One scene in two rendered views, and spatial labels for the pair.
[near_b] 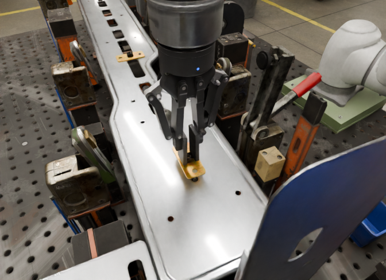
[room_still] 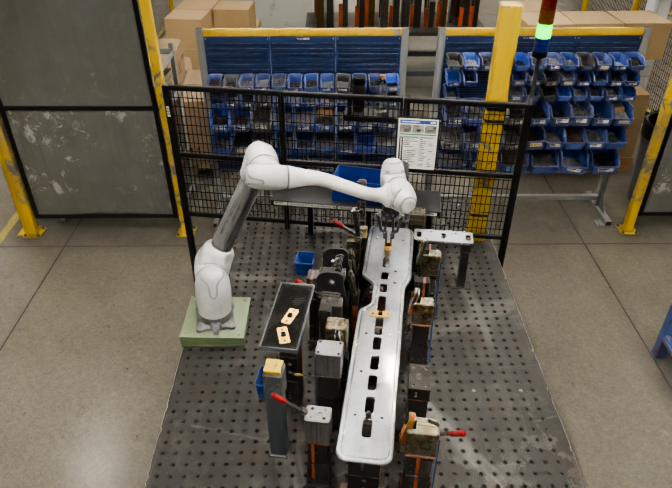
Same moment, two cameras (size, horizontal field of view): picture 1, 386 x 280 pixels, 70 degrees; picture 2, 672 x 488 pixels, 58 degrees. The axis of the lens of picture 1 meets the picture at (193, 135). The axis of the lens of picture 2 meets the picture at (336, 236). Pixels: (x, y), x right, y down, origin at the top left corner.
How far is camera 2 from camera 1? 2.98 m
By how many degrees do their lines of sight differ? 96
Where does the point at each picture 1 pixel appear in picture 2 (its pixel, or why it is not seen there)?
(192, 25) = not seen: hidden behind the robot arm
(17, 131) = (480, 405)
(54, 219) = (453, 330)
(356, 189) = not seen: hidden behind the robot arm
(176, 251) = (406, 234)
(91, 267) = (431, 239)
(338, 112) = (240, 303)
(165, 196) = (401, 245)
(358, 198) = not seen: hidden behind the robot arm
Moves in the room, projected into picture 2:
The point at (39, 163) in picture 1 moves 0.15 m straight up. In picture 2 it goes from (461, 367) to (465, 343)
